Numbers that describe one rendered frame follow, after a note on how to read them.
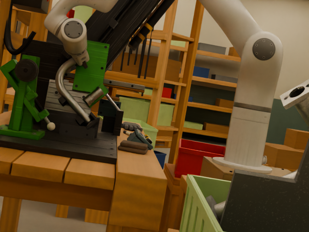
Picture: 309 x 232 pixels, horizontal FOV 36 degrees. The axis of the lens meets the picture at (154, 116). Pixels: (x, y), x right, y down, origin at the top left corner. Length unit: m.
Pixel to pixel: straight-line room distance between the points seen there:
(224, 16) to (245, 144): 0.40
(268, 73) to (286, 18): 10.51
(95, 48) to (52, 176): 0.76
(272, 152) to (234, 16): 6.40
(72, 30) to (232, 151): 0.64
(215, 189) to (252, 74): 0.48
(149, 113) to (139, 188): 3.28
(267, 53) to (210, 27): 9.91
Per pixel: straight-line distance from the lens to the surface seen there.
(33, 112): 1.63
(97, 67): 1.90
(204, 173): 1.57
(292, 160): 7.92
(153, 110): 4.52
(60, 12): 1.64
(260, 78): 1.46
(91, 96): 1.84
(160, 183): 1.30
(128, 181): 1.29
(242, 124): 1.48
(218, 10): 1.53
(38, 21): 2.71
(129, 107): 4.78
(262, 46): 1.42
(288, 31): 11.94
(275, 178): 0.79
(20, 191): 1.41
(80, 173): 1.30
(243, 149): 1.48
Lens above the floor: 1.15
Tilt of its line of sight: 4 degrees down
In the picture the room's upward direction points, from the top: 10 degrees clockwise
